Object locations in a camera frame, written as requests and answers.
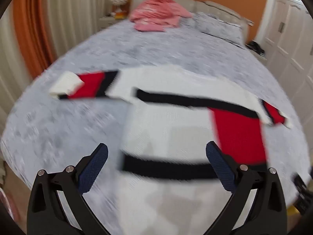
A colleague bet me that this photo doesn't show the pink clothes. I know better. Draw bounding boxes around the pink clothes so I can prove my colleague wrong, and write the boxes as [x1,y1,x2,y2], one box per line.
[128,0,193,32]

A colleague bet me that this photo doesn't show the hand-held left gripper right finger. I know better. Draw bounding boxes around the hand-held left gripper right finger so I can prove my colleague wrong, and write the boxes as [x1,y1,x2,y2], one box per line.
[205,141,287,235]

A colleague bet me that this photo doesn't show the beige padded headboard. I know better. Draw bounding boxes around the beige padded headboard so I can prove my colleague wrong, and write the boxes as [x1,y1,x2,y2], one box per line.
[131,0,255,42]

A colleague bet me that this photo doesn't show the dark object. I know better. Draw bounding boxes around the dark object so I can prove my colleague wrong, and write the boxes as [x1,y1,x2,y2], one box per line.
[245,40,266,55]

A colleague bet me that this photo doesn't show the white wardrobe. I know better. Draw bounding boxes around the white wardrobe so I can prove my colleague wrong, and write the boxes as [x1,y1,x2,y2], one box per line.
[254,0,313,128]

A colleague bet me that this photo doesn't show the white curtain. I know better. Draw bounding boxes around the white curtain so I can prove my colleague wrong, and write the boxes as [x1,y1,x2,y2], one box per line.
[46,0,113,57]
[0,5,33,133]

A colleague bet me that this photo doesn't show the white red black knit sweater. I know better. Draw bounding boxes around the white red black knit sweater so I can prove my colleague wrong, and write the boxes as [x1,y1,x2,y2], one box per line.
[49,65,294,235]

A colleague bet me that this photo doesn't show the white nightstand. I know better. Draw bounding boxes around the white nightstand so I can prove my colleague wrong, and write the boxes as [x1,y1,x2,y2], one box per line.
[99,15,123,31]

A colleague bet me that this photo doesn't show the grey butterfly print blanket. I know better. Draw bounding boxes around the grey butterfly print blanket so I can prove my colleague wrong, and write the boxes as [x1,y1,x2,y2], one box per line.
[0,12,311,235]

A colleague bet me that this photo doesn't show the orange curtain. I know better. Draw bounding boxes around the orange curtain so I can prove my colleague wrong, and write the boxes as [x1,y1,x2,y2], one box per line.
[12,0,58,79]

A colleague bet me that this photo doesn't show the grey print pillow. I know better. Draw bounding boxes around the grey print pillow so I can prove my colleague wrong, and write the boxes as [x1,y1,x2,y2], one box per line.
[186,11,246,48]

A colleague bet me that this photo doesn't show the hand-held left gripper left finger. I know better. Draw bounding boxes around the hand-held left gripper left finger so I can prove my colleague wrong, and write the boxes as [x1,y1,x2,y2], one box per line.
[27,142,109,235]

